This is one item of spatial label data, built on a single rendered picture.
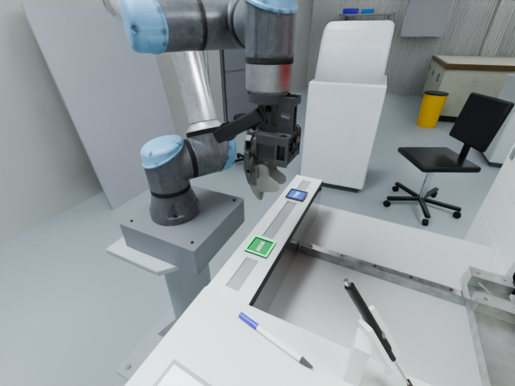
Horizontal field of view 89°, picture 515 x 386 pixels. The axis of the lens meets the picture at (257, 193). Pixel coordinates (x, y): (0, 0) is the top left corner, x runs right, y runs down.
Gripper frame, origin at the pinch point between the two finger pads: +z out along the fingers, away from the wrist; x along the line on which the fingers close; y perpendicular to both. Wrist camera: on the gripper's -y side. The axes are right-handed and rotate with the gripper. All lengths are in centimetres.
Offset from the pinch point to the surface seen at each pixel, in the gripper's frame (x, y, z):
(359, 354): -20.0, 24.3, 6.6
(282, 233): 7.1, 3.5, 14.7
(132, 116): 133, -199, 38
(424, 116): 501, 77, 91
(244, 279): -9.6, 1.7, 15.1
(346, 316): 1.5, 22.6, 28.7
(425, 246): 37, 40, 29
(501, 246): 41, 59, 24
